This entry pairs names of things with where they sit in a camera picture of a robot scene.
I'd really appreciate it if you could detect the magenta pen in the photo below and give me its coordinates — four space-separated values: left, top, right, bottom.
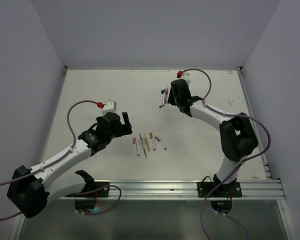
164 85 169 105

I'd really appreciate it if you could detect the teal capped white pen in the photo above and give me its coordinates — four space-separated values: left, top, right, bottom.
161 88 166 107

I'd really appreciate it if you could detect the black capped white pen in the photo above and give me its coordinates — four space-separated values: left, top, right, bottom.
159 89 164 108

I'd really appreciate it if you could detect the yellow pen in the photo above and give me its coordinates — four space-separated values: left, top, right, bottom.
143 133 151 152

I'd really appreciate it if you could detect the pink capped white pen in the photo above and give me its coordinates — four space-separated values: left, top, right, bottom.
135 136 140 157

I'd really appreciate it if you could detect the brown capped white pen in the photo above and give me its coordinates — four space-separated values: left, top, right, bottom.
152 130 157 151

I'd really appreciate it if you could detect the dark purple pen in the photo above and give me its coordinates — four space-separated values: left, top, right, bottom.
139 133 148 159

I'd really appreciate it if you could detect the grey capped white pen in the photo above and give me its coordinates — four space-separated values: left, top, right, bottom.
157 131 167 150

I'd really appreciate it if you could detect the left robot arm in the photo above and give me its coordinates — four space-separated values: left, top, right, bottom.
7 112 133 219

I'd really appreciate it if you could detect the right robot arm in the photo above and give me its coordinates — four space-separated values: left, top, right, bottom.
167 79 259 197

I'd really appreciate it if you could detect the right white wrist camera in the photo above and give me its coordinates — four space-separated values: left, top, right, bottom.
177 71 191 85

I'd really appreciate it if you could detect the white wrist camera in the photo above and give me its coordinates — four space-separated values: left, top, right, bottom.
177 71 191 85
97 100 117 116

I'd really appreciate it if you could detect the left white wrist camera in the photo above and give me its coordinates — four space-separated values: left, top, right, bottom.
97 100 117 116

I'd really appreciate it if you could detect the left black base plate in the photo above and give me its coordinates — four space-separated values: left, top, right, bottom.
74 181 110 198

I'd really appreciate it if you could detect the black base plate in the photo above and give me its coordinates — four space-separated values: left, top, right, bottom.
196 181 243 198
74 181 110 198

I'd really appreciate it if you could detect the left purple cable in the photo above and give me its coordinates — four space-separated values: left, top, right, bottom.
0 99 122 222

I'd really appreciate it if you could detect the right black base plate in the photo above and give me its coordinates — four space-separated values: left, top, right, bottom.
196 181 243 198

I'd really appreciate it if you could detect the aluminium mounting rail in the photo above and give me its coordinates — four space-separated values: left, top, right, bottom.
57 179 286 201

